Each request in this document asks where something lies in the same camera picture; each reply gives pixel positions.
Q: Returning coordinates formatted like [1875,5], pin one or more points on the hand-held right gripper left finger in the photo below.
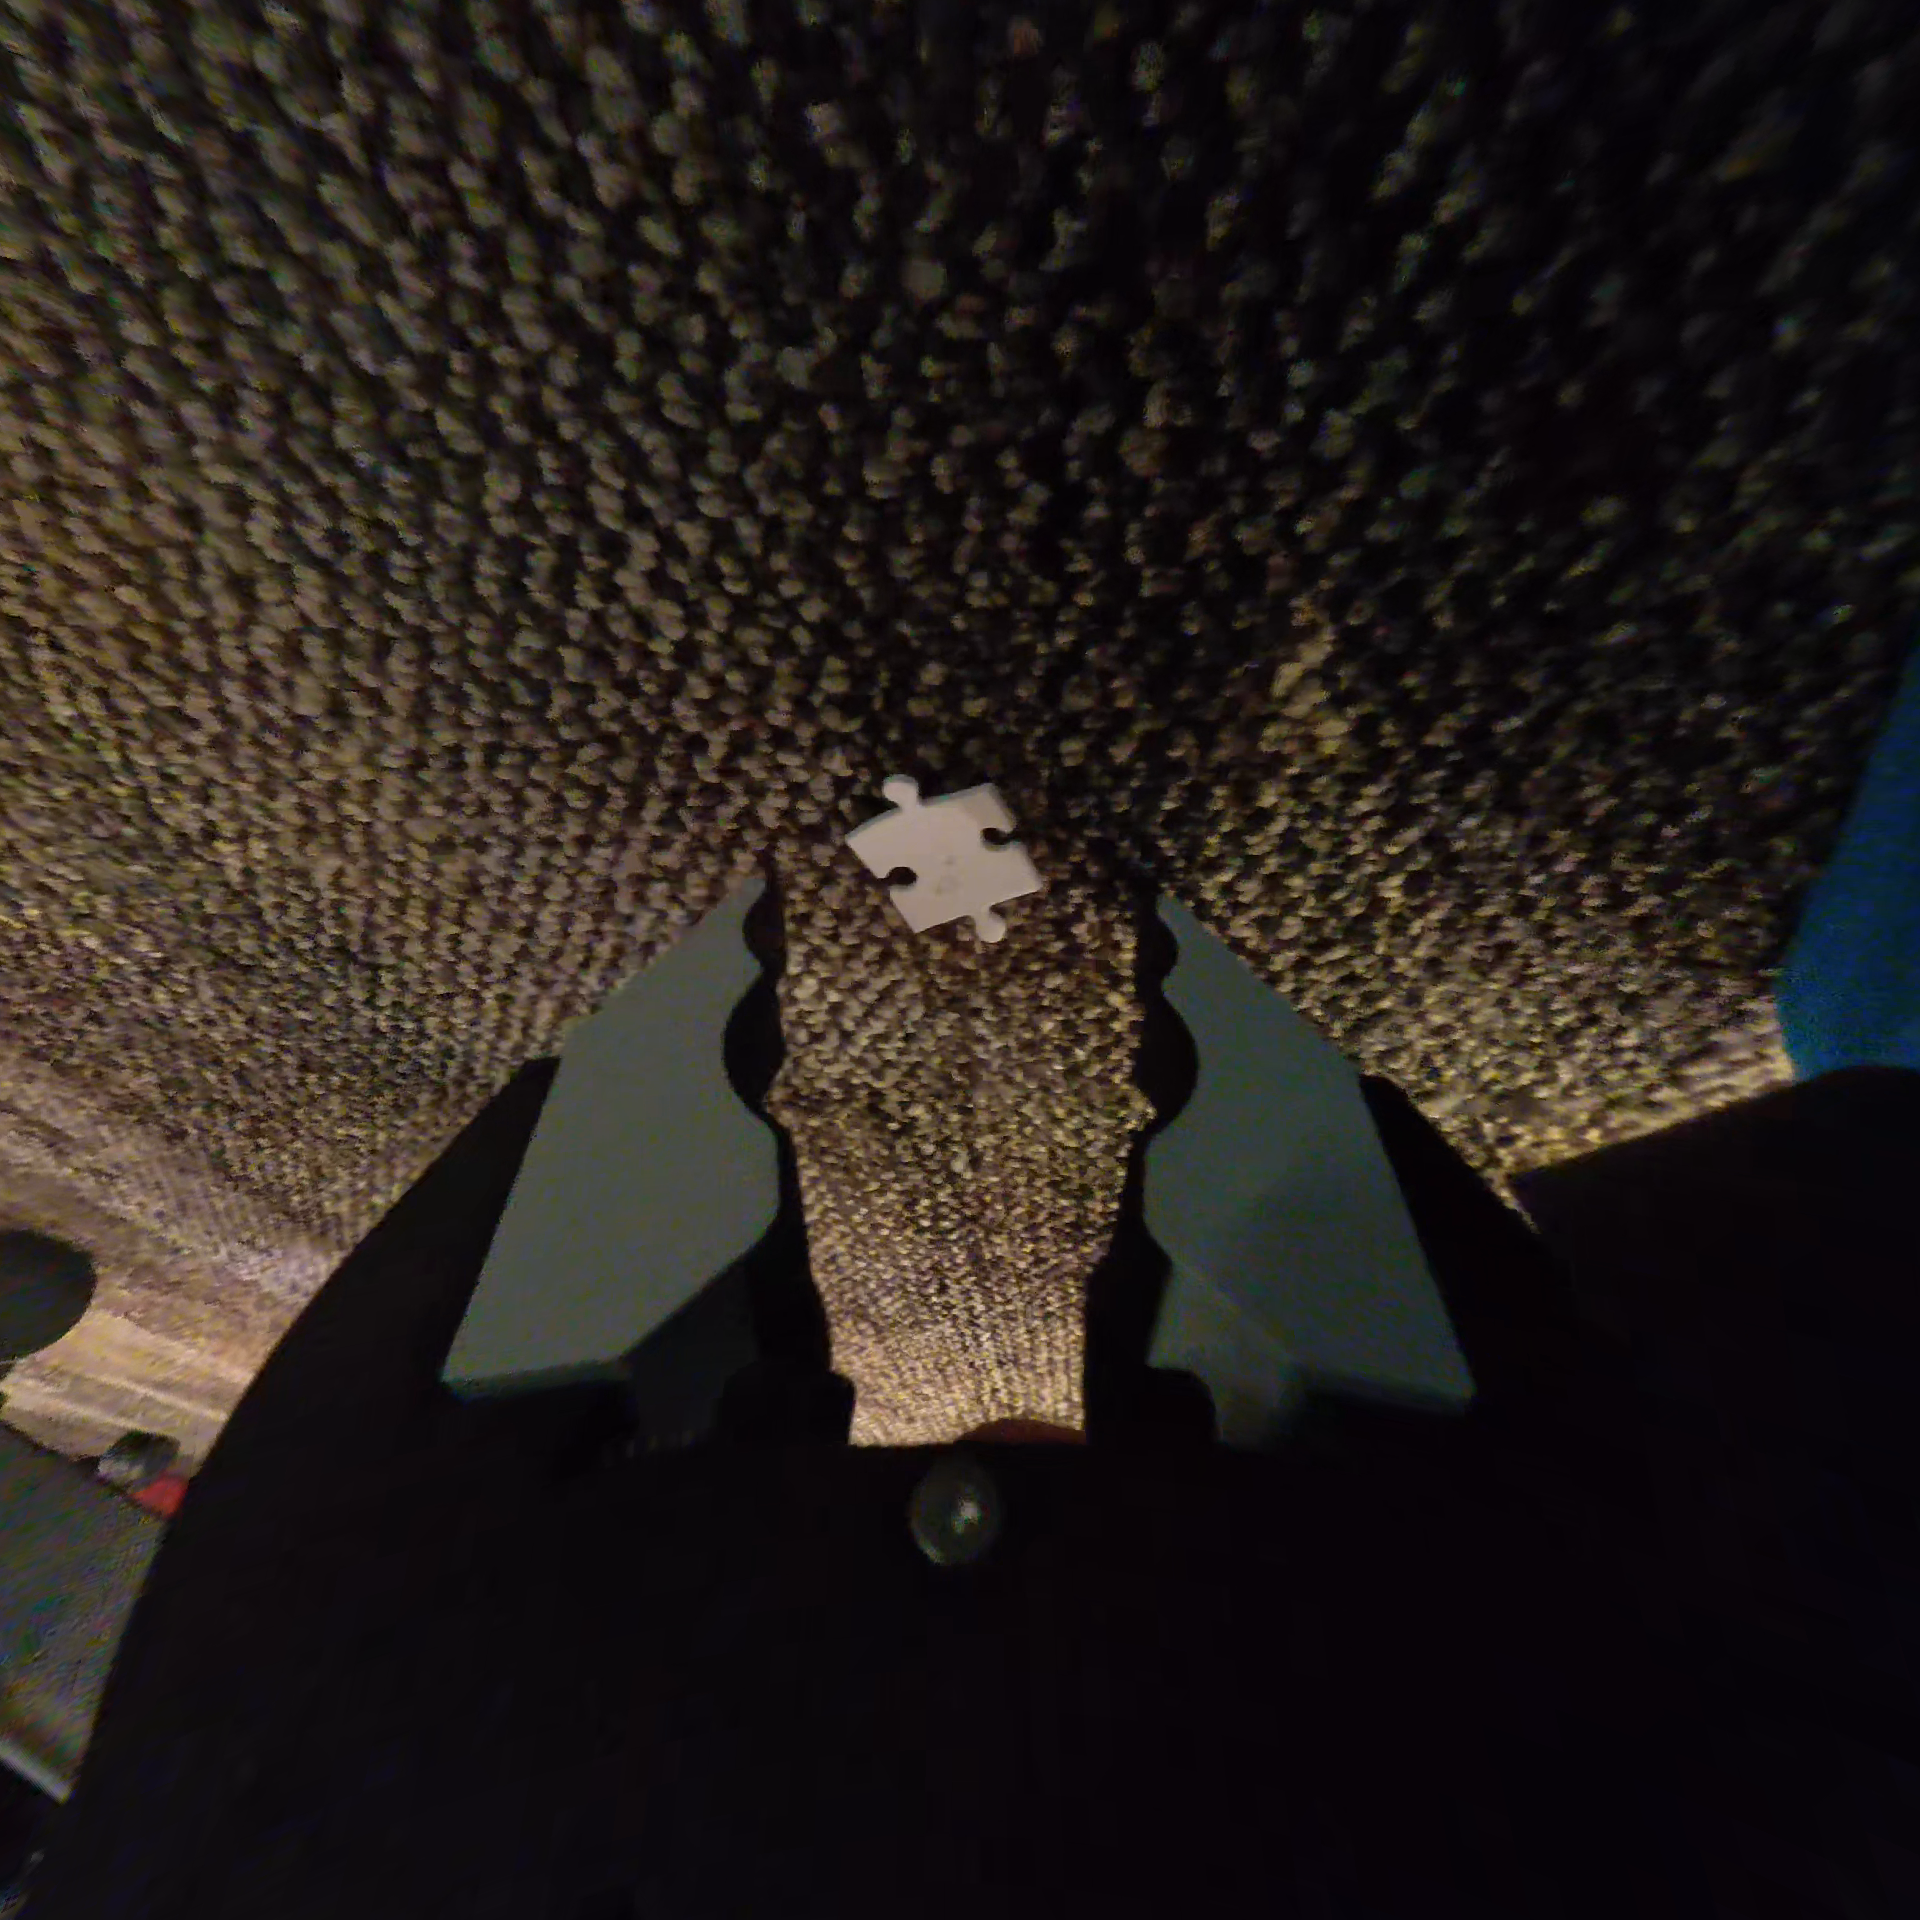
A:
[628,1184]

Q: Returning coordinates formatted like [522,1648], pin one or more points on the dark round object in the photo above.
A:
[37,1292]

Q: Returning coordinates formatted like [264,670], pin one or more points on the blue object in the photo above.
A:
[1861,931]

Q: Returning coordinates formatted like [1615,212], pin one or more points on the white puzzle piece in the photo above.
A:
[944,856]

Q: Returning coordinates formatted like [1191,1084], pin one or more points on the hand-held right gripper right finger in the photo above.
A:
[1289,1200]

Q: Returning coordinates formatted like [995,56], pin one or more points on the small red object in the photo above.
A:
[149,1476]

